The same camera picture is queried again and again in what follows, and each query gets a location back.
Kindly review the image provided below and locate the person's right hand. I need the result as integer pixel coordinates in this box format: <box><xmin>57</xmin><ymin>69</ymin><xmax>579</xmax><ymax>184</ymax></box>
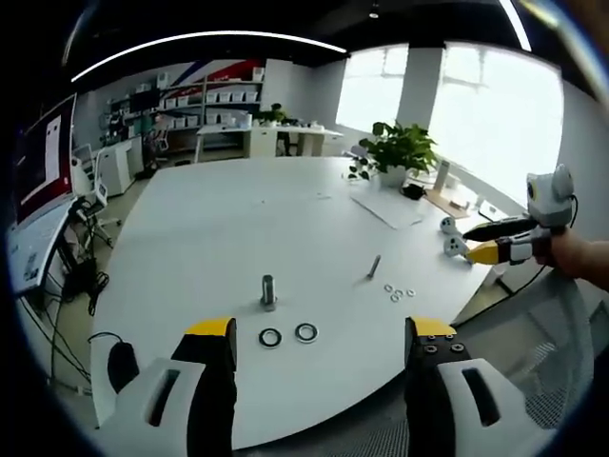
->
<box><xmin>532</xmin><ymin>230</ymin><xmax>609</xmax><ymax>289</ymax></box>

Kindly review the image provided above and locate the white paper sheet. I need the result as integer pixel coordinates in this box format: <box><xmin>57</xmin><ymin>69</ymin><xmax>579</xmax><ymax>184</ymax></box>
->
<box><xmin>350</xmin><ymin>189</ymin><xmax>424</xmax><ymax>230</ymax></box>

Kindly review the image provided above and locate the potted green plant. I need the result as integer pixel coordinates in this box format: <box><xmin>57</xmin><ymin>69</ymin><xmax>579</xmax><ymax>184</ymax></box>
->
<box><xmin>346</xmin><ymin>121</ymin><xmax>440</xmax><ymax>188</ymax></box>

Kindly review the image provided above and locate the threaded stud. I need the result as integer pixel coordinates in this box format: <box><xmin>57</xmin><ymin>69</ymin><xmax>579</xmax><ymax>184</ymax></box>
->
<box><xmin>256</xmin><ymin>274</ymin><xmax>280</xmax><ymax>313</ymax></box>

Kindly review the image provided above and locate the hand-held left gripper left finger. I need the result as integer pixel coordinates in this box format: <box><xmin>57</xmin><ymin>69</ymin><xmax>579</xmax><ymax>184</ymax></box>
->
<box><xmin>105</xmin><ymin>316</ymin><xmax>238</xmax><ymax>457</ymax></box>

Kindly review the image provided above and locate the wooden tray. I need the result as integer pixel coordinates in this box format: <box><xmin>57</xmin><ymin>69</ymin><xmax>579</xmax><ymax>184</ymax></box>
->
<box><xmin>424</xmin><ymin>188</ymin><xmax>481</xmax><ymax>220</ymax></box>

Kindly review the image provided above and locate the black computer mouse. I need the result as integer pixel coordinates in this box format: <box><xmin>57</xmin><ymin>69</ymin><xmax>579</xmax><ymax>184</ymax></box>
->
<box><xmin>107</xmin><ymin>341</ymin><xmax>140</xmax><ymax>395</ymax></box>

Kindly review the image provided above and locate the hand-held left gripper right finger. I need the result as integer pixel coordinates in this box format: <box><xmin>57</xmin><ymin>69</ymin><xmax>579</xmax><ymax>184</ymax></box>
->
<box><xmin>403</xmin><ymin>316</ymin><xmax>538</xmax><ymax>457</ymax></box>

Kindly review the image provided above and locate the white mouse pad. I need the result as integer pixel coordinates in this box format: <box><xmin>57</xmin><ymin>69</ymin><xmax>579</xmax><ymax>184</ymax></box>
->
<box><xmin>88</xmin><ymin>331</ymin><xmax>144</xmax><ymax>429</ymax></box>

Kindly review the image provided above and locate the white office chair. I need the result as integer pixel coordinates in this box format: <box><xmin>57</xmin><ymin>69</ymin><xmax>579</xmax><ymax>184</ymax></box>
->
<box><xmin>70</xmin><ymin>142</ymin><xmax>123</xmax><ymax>248</ymax></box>

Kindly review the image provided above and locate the white work desk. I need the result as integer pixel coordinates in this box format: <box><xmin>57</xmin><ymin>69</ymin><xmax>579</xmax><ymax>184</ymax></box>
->
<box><xmin>195</xmin><ymin>122</ymin><xmax>344</xmax><ymax>161</ymax></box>

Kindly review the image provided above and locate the white storage shelf unit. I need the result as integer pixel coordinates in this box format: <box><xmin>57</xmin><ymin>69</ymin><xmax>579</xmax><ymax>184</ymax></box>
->
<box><xmin>107</xmin><ymin>59</ymin><xmax>267</xmax><ymax>158</ymax></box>

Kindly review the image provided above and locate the white cabinet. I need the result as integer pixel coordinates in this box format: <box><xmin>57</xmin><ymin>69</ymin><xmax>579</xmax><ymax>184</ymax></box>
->
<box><xmin>97</xmin><ymin>135</ymin><xmax>147</xmax><ymax>196</ymax></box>

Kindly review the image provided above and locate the grey mesh office chair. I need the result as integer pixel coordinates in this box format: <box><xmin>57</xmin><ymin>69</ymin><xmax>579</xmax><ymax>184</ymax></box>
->
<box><xmin>449</xmin><ymin>268</ymin><xmax>603</xmax><ymax>432</ymax></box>

